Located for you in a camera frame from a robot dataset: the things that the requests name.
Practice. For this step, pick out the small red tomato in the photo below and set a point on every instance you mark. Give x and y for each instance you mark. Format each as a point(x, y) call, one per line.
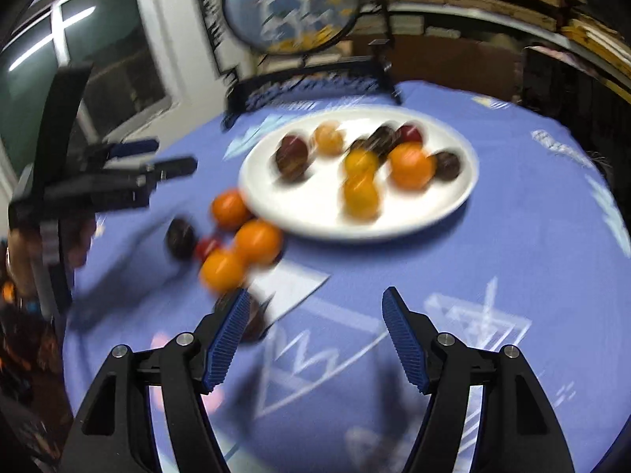
point(207, 250)

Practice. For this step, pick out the person's left forearm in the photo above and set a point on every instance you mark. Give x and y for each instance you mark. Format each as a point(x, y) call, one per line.
point(15, 263)

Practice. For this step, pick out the blue patterned tablecloth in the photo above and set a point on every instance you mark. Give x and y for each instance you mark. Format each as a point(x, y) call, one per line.
point(493, 256)

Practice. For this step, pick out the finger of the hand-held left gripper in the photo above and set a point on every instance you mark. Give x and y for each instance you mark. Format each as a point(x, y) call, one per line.
point(133, 148)
point(172, 167)

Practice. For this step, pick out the white round plate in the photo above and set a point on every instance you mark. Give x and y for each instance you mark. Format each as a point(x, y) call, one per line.
point(305, 207)

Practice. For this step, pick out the yellow round fruit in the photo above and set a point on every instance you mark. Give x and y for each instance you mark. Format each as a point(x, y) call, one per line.
point(361, 196)

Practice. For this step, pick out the window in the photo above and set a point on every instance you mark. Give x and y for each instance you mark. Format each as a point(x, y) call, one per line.
point(118, 59)

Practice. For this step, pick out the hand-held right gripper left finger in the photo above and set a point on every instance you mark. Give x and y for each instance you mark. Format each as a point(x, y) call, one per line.
point(227, 345)

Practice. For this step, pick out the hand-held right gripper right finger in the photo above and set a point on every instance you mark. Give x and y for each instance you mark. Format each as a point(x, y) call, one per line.
point(404, 340)

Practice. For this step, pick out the white metal shelf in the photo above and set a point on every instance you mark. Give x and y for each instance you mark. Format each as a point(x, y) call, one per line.
point(409, 7)

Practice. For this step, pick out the round deer screen black stand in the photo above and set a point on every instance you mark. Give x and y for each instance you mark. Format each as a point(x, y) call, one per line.
point(291, 5)

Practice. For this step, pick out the orange tangerine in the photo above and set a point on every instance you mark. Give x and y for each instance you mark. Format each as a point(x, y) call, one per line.
point(230, 208)
point(360, 162)
point(222, 270)
point(328, 139)
point(411, 165)
point(258, 241)

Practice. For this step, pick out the dark red plum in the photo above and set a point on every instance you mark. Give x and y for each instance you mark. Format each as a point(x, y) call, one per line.
point(292, 157)

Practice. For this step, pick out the person's left hand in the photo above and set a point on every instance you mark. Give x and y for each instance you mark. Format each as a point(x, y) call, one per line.
point(80, 241)

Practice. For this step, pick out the person's dark patterned clothing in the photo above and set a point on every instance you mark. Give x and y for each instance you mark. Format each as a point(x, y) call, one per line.
point(24, 379)

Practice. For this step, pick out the dark purple mangosteen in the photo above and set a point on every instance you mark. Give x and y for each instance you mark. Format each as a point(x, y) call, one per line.
point(256, 322)
point(382, 138)
point(448, 166)
point(180, 237)

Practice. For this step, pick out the small red plum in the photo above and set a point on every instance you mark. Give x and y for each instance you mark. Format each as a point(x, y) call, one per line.
point(410, 134)

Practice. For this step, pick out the brown board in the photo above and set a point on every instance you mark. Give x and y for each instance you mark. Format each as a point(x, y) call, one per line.
point(453, 64)

